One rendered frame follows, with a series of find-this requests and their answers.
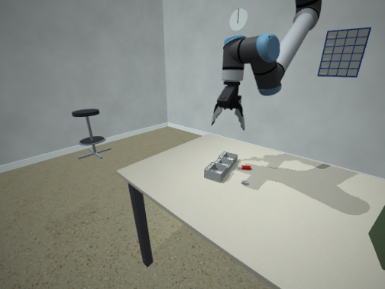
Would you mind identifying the grey rack of labelled bins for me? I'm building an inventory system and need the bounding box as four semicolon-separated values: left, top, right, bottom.
204;151;238;183

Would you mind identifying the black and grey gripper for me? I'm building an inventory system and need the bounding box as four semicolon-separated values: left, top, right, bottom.
212;81;245;130

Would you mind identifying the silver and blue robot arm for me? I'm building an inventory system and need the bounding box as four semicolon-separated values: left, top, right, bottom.
217;0;322;106

